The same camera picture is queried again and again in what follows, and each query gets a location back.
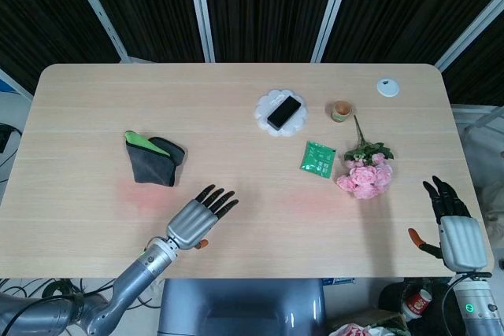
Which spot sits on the white partition frame post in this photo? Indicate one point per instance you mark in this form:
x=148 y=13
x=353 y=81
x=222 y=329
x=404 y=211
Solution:
x=199 y=5
x=472 y=25
x=96 y=9
x=332 y=9

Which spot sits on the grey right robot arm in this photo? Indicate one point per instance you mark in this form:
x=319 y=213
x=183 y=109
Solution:
x=474 y=312

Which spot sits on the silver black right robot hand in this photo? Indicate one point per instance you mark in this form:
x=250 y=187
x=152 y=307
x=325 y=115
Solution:
x=462 y=241

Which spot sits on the white blue panel edge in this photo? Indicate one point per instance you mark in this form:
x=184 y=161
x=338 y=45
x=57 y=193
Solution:
x=8 y=86

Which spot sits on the white round grommet cap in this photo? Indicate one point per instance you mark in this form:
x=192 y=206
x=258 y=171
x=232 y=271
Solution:
x=388 y=87

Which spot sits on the pink artificial flower bouquet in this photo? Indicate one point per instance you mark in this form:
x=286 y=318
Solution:
x=366 y=180

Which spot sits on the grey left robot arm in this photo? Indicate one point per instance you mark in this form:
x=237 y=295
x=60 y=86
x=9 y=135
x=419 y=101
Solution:
x=134 y=275

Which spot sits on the black rectangular box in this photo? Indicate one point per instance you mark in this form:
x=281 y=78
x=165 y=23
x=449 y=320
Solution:
x=283 y=112

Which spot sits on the black round container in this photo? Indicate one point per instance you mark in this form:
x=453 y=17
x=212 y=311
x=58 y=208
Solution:
x=390 y=296

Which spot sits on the green sachet packet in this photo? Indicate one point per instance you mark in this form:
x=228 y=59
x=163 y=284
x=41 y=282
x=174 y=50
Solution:
x=318 y=159

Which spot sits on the small orange green cup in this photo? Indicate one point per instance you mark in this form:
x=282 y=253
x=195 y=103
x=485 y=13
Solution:
x=338 y=113

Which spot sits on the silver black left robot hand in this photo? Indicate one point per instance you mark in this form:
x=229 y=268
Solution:
x=189 y=224

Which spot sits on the white jar red label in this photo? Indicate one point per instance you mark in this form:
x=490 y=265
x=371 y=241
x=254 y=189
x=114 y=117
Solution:
x=417 y=302

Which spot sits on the white flower-shaped plate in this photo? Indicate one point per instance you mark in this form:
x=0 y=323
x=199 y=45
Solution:
x=261 y=113

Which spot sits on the grey robot torso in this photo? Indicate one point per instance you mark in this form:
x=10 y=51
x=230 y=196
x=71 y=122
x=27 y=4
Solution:
x=236 y=304

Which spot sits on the red white plastic bag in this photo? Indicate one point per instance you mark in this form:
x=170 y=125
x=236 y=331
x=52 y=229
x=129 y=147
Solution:
x=354 y=330

